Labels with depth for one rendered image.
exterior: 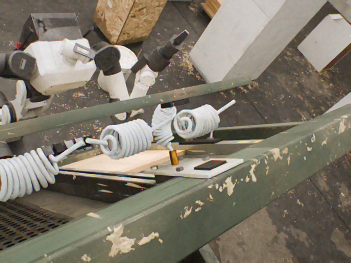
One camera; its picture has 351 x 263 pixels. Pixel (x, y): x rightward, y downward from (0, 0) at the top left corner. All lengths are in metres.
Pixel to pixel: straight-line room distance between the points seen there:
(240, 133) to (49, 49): 0.87
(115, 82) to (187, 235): 1.20
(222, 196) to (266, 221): 2.88
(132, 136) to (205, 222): 0.20
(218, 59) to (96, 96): 1.47
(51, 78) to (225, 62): 2.69
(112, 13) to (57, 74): 2.25
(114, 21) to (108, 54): 2.07
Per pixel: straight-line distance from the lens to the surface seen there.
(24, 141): 2.64
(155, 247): 0.52
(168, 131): 0.71
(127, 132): 0.62
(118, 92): 1.68
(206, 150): 1.32
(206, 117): 0.77
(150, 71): 1.51
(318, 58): 6.29
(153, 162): 1.30
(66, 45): 1.42
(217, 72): 4.01
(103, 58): 1.61
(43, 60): 1.49
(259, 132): 1.45
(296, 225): 3.74
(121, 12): 3.57
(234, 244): 3.13
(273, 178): 0.73
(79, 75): 1.55
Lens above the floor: 2.36
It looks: 45 degrees down
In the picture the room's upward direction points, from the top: 38 degrees clockwise
